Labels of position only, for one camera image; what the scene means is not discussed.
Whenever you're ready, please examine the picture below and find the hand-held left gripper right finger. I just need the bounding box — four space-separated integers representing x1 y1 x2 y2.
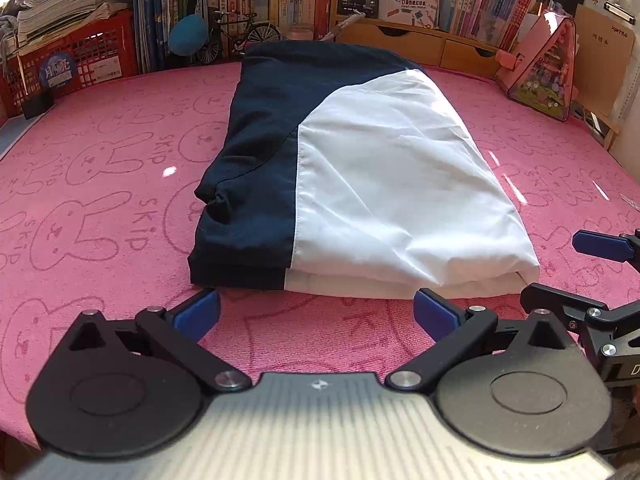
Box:
385 288 579 392

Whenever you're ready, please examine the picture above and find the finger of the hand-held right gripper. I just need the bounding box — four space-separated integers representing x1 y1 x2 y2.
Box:
571 228 640 267
520 282 610 334

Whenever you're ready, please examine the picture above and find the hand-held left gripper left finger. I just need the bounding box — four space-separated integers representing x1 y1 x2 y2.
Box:
66 288 252 394

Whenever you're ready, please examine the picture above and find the navy and white jacket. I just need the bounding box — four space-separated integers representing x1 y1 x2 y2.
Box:
187 41 542 302

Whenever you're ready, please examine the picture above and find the pink triangular toy house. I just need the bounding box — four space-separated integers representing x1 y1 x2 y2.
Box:
495 10 582 124

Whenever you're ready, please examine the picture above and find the small black block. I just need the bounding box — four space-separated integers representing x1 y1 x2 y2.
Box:
22 96 56 121

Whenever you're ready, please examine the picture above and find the wooden drawer organizer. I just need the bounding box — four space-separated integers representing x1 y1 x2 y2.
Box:
330 15 506 81

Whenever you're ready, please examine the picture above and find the row of small pastel books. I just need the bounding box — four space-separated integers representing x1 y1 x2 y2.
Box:
385 0 542 54

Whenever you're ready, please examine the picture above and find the blue egg-shaped plush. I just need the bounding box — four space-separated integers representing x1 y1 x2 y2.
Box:
168 14 209 57

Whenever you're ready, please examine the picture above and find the black model bicycle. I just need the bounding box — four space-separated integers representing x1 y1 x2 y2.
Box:
197 7 283 66

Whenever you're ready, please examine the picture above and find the red plastic crate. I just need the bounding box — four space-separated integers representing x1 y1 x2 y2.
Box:
0 10 139 119

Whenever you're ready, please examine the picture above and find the white illustrated box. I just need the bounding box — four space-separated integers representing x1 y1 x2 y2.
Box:
377 0 442 29

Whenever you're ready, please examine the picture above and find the white rope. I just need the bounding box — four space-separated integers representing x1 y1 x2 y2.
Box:
320 12 366 44

